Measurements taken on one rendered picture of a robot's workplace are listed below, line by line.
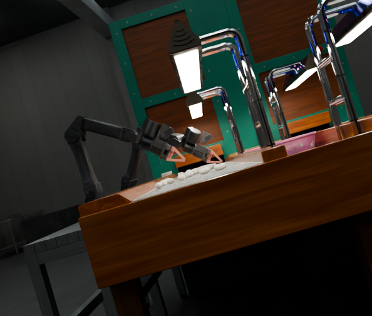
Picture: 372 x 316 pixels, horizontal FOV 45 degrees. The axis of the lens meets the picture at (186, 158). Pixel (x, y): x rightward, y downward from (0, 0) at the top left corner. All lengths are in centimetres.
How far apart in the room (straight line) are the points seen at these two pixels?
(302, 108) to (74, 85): 963
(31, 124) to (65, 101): 111
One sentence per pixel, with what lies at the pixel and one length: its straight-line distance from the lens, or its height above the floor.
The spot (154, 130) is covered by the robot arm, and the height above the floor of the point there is 97.
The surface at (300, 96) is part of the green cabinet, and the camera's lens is 289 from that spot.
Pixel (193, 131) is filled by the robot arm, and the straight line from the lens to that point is 219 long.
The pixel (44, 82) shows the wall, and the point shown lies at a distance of 1240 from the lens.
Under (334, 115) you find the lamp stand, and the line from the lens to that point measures 147.
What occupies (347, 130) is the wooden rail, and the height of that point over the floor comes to 75.
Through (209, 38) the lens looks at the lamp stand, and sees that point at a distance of 130.
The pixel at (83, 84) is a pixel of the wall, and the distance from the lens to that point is 1197.
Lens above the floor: 78
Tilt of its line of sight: 1 degrees up
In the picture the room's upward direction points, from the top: 17 degrees counter-clockwise
